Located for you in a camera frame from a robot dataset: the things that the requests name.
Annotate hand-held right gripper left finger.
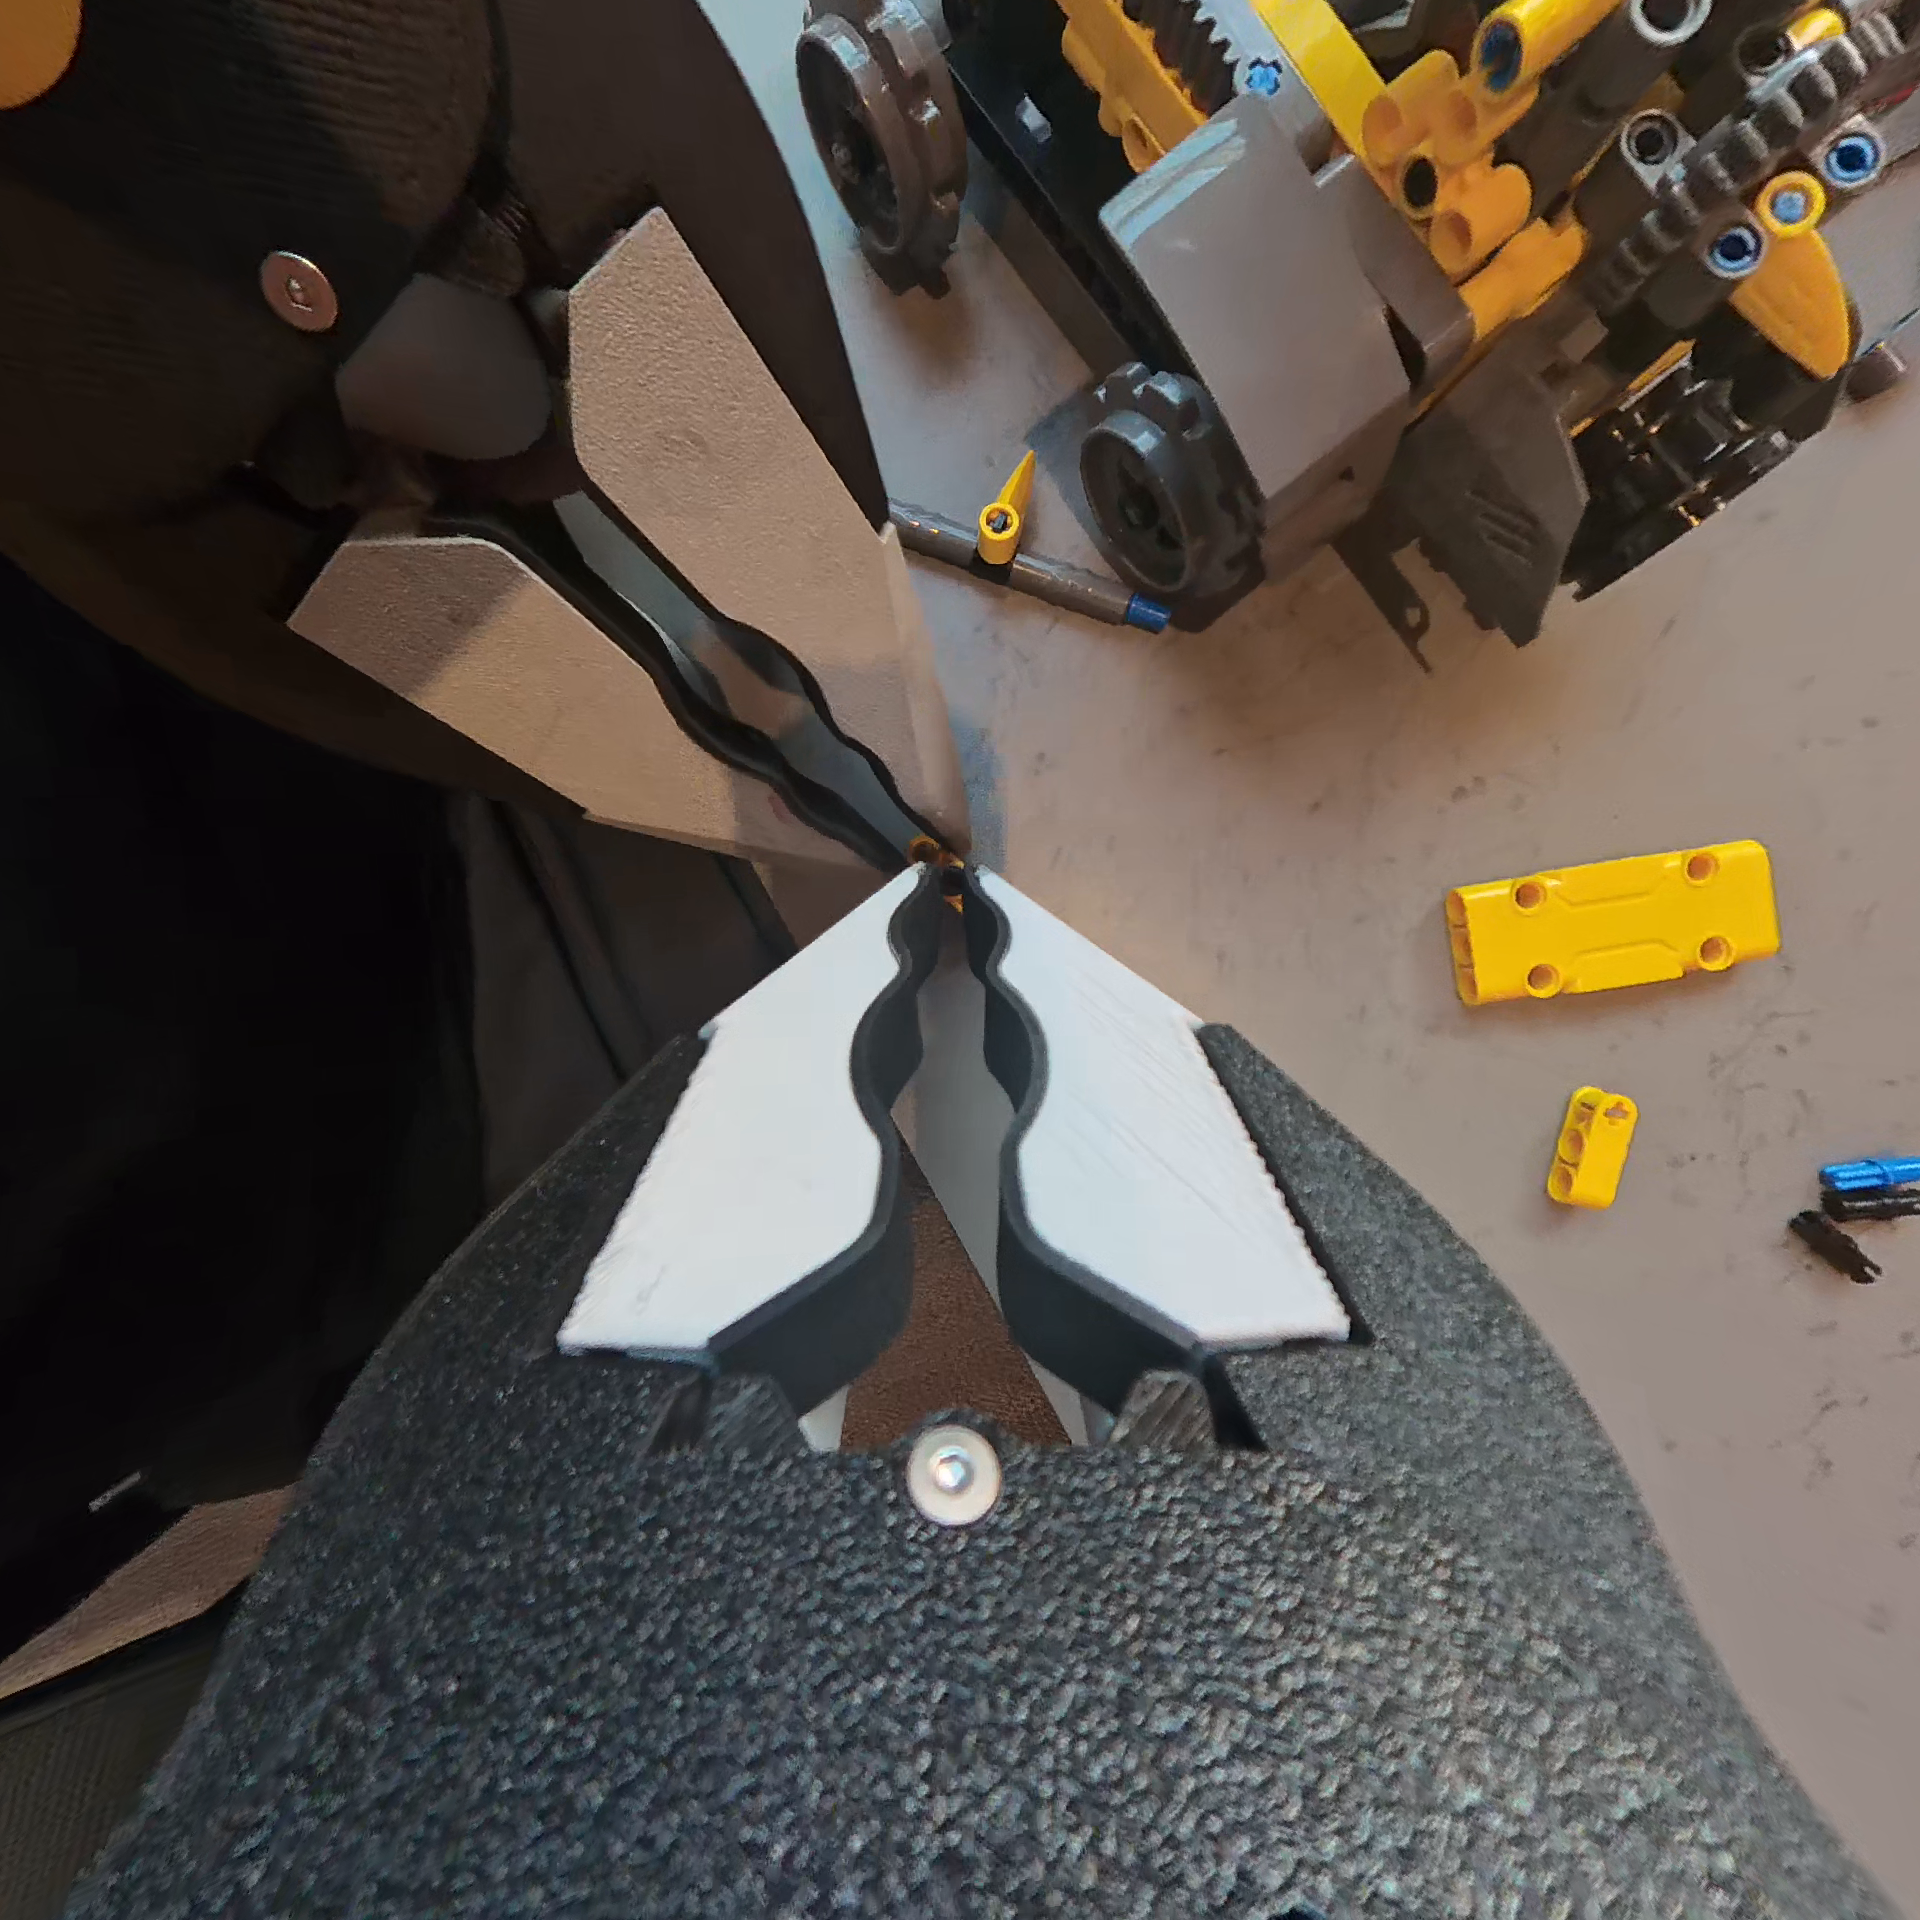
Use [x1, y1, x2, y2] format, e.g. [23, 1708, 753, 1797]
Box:
[554, 866, 944, 1390]

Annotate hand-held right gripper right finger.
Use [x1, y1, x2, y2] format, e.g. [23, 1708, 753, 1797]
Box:
[961, 866, 1356, 1397]

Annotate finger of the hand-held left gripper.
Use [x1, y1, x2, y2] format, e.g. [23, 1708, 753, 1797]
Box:
[566, 206, 975, 869]
[285, 516, 924, 876]

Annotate grey desk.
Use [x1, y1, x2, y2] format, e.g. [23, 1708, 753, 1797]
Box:
[704, 0, 1920, 1877]

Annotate grey axle blue tips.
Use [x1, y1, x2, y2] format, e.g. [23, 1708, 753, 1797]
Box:
[888, 501, 1172, 635]

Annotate yellow rectangular brick panel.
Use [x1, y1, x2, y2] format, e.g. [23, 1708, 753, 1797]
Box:
[1444, 840, 1789, 1009]

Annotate yellow grey brick vehicle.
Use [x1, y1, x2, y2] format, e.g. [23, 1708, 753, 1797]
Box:
[792, 0, 1908, 669]

